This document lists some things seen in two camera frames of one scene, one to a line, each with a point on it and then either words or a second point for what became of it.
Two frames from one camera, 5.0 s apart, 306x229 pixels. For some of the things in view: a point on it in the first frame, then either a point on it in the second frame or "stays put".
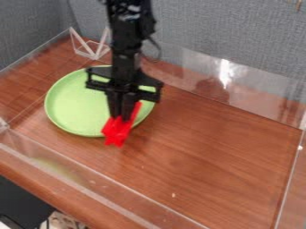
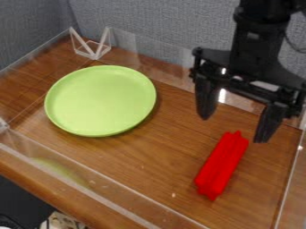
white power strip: [59, 220] stays put
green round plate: [79, 108] stays put
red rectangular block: [116, 128] -> [221, 165]
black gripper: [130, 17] -> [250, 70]
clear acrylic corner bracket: [90, 48] stays put
